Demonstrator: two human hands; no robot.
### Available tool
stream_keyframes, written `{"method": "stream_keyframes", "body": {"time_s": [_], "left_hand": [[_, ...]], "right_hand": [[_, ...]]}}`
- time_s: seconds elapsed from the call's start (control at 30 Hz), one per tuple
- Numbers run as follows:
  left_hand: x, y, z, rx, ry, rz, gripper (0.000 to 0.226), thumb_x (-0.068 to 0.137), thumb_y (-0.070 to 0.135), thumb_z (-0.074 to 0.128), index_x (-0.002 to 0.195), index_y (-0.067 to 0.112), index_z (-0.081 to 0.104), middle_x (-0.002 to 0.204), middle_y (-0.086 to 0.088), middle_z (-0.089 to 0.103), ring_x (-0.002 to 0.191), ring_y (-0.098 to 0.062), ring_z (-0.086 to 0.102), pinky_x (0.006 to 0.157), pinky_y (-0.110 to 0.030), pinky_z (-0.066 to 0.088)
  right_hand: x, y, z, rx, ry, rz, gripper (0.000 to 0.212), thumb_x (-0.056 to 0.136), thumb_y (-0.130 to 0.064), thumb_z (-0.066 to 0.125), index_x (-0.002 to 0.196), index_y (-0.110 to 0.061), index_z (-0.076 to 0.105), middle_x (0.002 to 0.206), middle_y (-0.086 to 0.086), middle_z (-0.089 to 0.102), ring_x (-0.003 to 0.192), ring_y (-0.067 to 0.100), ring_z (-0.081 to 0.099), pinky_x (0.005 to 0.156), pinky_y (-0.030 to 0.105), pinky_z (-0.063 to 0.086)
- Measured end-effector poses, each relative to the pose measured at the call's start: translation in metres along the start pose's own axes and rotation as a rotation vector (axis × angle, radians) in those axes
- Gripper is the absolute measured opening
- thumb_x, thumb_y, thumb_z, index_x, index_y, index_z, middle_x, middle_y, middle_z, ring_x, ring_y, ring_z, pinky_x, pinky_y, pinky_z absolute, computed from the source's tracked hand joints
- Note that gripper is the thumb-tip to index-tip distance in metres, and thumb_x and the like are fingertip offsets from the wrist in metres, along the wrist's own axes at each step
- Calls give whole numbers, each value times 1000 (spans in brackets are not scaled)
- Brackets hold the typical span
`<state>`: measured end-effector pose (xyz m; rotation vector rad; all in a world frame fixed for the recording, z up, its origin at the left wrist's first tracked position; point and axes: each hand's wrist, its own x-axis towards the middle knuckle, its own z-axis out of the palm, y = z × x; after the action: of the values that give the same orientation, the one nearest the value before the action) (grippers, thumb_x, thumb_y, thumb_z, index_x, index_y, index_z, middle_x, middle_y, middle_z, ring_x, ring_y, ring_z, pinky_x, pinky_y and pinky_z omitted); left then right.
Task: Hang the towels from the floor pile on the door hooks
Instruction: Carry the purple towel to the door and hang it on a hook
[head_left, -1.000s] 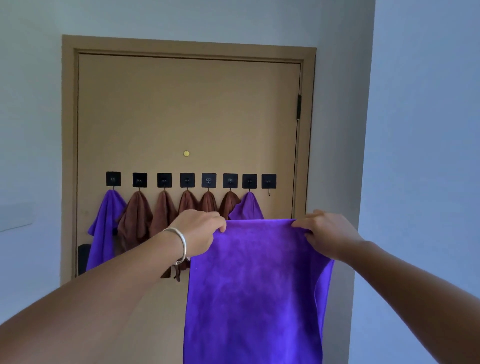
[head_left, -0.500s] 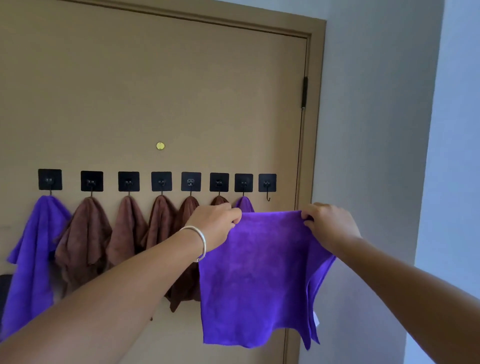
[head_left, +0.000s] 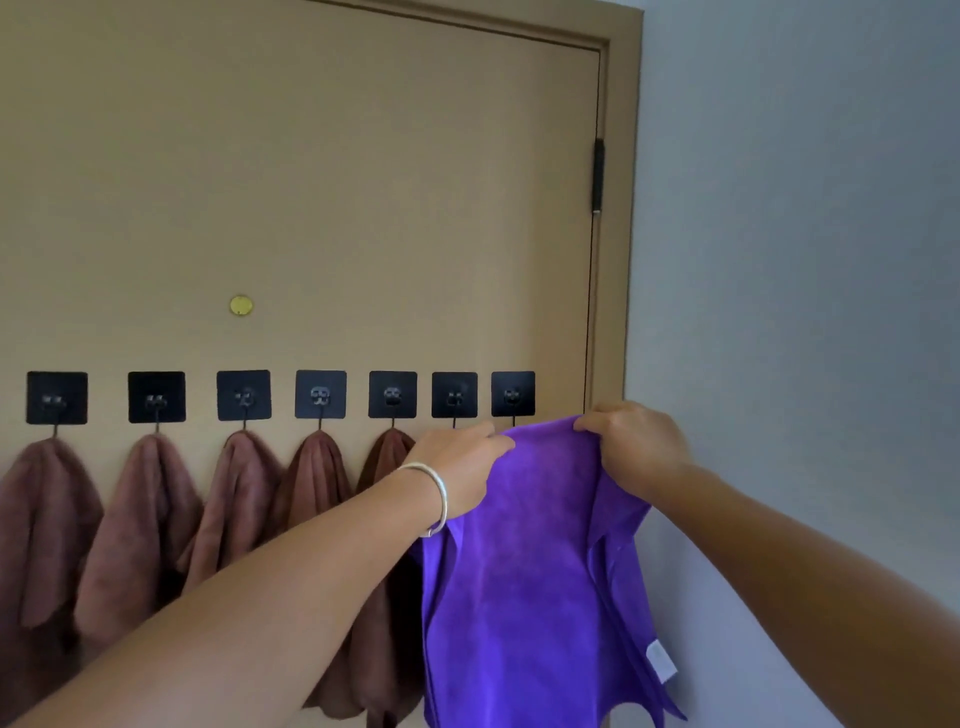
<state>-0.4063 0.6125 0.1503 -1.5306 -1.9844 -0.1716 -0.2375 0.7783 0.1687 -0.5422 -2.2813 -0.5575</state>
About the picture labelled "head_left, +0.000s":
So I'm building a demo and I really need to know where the row of black hooks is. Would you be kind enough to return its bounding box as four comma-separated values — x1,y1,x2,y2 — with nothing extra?
26,369,538,444

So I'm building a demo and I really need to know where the person's right hand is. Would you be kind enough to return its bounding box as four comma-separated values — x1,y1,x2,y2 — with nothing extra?
573,401,695,502

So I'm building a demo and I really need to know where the person's left forearm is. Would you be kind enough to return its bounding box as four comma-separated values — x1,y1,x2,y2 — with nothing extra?
7,468,448,728

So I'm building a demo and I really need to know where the silver bracelet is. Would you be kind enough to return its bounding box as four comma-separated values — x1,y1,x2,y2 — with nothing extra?
393,461,450,539

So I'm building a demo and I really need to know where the person's right forearm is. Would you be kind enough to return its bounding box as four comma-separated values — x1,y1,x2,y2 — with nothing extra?
648,464,960,728

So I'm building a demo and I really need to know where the beige door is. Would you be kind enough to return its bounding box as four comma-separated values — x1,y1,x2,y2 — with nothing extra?
314,0,645,421
0,0,604,728

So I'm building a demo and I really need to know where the person's left hand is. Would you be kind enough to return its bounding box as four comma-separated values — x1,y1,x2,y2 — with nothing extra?
401,421,517,538

